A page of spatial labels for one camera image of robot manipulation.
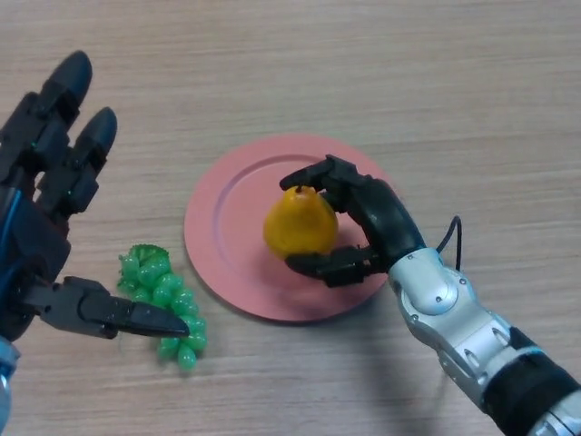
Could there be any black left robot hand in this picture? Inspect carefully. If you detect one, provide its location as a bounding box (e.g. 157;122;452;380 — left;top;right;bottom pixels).
0;49;191;344

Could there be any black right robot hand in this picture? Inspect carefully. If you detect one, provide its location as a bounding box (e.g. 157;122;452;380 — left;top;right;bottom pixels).
279;154;428;290

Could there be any yellow pear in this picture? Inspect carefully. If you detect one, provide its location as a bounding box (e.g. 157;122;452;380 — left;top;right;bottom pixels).
262;184;340;261

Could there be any pink round plate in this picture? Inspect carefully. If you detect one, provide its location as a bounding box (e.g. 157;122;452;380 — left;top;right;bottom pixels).
183;133;396;323

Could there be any green plastic grape bunch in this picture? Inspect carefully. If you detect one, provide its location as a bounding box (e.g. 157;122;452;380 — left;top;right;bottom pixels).
116;243;209;372

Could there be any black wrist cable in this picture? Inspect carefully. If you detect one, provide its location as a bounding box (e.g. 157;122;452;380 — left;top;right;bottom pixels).
435;215;465;276

